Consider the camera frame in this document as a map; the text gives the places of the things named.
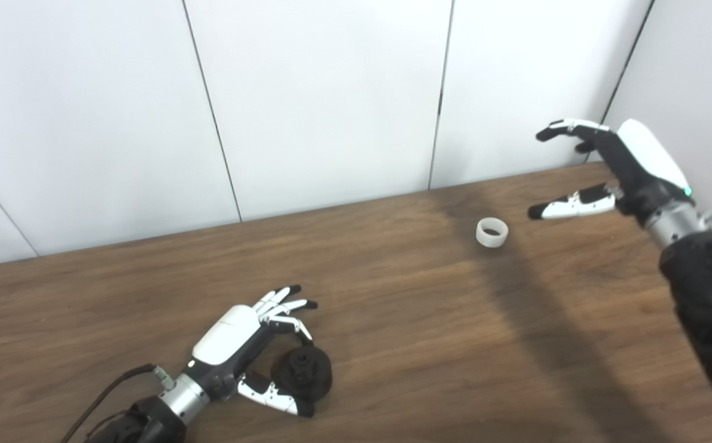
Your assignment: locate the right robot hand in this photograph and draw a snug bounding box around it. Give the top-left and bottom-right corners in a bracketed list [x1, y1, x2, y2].
[527, 118, 695, 225]

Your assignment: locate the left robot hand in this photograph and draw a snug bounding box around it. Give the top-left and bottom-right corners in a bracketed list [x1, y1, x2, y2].
[191, 284, 319, 418]

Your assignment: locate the round black part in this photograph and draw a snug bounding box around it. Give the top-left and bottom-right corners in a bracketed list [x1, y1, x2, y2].
[270, 345, 334, 407]

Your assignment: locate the white ring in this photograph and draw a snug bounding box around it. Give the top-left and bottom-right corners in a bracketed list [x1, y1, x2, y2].
[476, 217, 510, 249]

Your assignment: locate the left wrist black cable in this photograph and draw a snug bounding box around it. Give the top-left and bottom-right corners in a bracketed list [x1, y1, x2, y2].
[60, 363, 175, 443]

